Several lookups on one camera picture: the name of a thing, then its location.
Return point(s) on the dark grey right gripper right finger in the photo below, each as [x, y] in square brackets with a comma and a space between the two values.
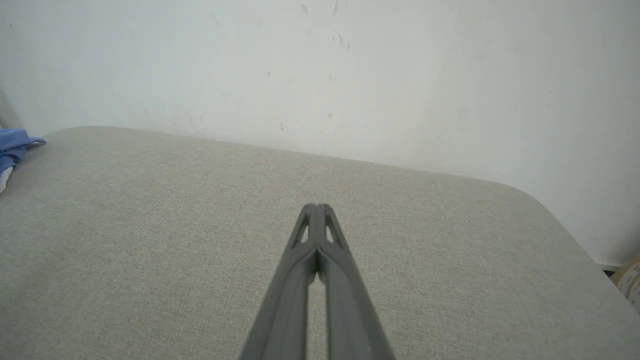
[350, 320]

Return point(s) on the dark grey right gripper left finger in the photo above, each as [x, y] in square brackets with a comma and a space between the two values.
[285, 310]

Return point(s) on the blue and white shirt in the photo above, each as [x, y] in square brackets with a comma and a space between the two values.
[12, 145]

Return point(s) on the brown cardboard box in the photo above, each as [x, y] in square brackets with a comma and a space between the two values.
[631, 282]

